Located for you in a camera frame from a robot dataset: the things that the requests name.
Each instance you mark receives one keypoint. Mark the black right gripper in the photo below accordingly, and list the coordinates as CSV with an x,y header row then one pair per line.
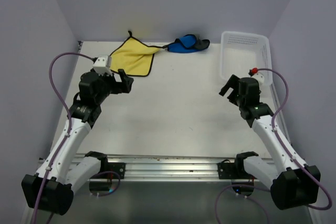
x,y
233,83

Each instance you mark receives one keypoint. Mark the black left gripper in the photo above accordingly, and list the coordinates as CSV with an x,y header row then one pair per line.
x,y
126,81

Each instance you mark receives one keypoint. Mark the yellow towel black trim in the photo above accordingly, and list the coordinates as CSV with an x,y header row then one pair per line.
x,y
134,57

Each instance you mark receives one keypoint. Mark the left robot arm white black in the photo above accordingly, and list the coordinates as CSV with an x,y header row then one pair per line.
x,y
54,184

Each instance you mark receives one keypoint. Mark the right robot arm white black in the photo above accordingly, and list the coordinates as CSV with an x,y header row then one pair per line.
x,y
291,181

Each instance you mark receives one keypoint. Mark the white plastic basket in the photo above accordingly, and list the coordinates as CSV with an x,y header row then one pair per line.
x,y
241,52

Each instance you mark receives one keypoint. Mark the blue towel dark trim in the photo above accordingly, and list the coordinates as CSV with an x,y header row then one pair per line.
x,y
188,44

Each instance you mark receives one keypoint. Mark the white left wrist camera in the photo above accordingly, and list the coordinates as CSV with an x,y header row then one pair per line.
x,y
102,65

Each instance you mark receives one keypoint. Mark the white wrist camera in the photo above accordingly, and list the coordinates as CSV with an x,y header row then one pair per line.
x,y
102,65
254,73

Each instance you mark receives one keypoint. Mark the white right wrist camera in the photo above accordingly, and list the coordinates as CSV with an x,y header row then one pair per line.
x,y
254,73

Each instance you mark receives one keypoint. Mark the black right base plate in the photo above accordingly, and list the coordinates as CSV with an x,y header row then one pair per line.
x,y
227,170

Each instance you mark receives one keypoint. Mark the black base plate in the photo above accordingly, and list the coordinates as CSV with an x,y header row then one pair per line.
x,y
114,167
227,170

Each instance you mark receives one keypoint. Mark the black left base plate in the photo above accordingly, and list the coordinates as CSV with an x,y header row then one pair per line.
x,y
114,167

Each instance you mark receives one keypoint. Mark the aluminium mounting rail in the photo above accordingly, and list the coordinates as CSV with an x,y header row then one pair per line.
x,y
172,169

